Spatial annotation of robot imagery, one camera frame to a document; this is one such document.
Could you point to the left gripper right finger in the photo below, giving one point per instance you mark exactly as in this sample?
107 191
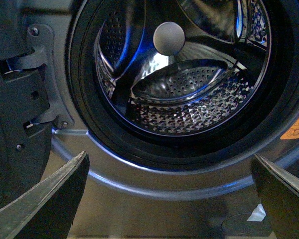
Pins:
279 194

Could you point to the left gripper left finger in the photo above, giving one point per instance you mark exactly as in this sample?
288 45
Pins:
48 209

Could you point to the washing machine door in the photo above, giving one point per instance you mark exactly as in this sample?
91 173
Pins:
24 149

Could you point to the grey front-load washing machine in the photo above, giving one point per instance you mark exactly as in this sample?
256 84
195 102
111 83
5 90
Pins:
123 200

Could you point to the silver tape patch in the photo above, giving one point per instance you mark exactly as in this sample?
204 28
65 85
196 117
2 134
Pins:
258 214

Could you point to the black rubber door gasket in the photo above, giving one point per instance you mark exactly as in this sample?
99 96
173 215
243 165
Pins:
257 125

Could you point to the steel perforated drum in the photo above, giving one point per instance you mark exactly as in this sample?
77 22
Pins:
181 67

